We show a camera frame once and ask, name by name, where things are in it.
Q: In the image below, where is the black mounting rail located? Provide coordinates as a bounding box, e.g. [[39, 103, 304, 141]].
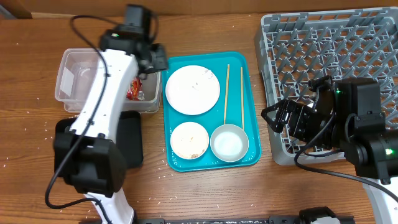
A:
[[132, 207, 356, 224]]

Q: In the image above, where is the grey bowl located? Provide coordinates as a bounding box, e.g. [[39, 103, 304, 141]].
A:
[[210, 124, 249, 162]]

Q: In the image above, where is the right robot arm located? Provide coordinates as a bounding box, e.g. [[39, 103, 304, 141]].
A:
[[261, 76, 397, 223]]

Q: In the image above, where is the black tray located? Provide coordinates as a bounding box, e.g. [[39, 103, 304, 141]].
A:
[[53, 111, 144, 170]]

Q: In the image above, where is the grey dishwasher rack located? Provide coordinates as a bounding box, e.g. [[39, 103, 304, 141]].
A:
[[254, 6, 398, 166]]

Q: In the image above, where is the red snack wrapper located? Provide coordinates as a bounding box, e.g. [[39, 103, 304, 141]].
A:
[[126, 78, 144, 101]]

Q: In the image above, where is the clear plastic bin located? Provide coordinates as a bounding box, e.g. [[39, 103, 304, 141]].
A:
[[55, 48, 162, 113]]

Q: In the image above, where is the large pink plate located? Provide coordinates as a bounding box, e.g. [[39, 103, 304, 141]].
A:
[[165, 65, 221, 116]]

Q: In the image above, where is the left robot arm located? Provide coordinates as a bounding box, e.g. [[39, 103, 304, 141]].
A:
[[45, 4, 169, 223]]

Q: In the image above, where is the teal serving tray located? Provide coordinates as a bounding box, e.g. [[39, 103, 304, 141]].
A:
[[161, 52, 262, 172]]

